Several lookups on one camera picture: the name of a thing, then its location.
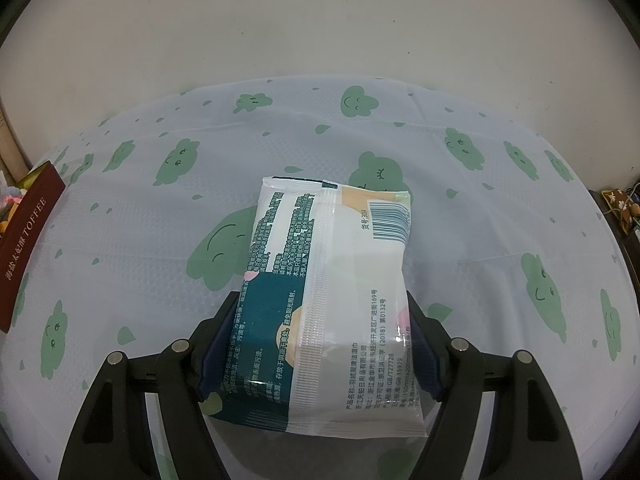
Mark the red tin box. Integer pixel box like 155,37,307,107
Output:
0,161,67,335

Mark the green cloud print tablecloth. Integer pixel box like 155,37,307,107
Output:
0,76,640,480

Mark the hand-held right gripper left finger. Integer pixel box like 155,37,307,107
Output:
65,290,241,480

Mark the brown floral pouch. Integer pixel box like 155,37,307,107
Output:
600,187,640,233

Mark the wet wipes packet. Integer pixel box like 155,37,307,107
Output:
202,176,428,438

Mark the dark wooden cabinet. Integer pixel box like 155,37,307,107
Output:
587,187,640,273

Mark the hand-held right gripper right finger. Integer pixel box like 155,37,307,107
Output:
406,290,558,480

